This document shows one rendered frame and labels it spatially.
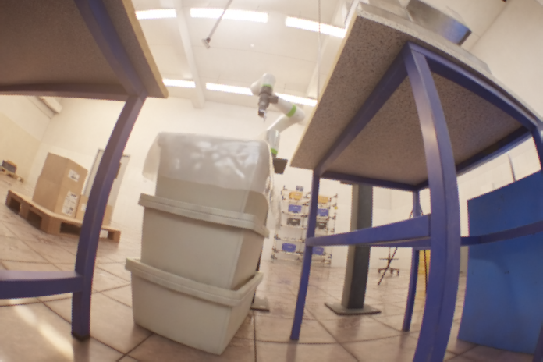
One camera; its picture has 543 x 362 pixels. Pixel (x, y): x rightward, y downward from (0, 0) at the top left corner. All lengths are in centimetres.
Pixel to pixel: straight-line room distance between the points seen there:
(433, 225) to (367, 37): 32
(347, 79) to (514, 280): 86
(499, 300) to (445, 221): 74
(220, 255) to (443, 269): 55
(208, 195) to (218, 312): 35
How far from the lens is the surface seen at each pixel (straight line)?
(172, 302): 74
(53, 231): 206
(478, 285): 104
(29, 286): 51
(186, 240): 70
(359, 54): 45
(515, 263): 95
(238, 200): 67
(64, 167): 229
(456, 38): 113
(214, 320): 70
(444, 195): 29
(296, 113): 181
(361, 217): 153
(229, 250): 65
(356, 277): 152
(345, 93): 53
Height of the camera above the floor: 38
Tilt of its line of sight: 22 degrees up
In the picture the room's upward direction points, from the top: 9 degrees clockwise
